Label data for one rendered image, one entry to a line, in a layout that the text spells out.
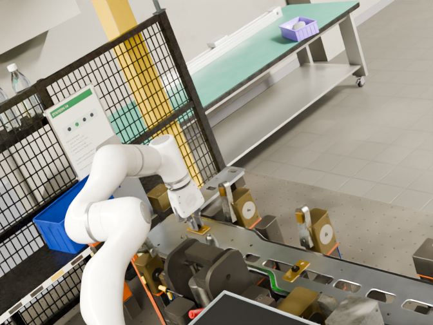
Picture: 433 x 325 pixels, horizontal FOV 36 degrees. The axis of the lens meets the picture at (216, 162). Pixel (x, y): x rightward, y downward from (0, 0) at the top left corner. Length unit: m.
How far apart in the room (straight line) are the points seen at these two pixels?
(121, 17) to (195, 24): 2.83
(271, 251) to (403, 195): 2.02
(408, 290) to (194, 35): 4.04
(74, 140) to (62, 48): 2.39
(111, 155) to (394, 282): 0.78
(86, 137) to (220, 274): 1.06
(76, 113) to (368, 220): 1.14
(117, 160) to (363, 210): 1.16
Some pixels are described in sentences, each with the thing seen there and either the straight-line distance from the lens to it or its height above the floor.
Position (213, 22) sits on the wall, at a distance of 5.59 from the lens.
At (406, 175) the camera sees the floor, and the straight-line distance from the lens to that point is 4.09.
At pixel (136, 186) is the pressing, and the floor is 1.13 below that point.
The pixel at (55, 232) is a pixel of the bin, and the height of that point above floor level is 1.12.
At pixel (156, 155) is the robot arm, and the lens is 1.91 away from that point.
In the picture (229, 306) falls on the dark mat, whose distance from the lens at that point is 1.57.
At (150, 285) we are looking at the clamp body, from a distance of 2.12.
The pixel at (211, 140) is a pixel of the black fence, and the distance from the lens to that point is 2.93.
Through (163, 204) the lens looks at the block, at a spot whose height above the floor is 1.03.
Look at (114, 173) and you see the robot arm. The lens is 1.71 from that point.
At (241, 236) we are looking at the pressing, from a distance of 2.09.
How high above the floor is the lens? 2.10
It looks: 25 degrees down
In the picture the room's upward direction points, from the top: 22 degrees counter-clockwise
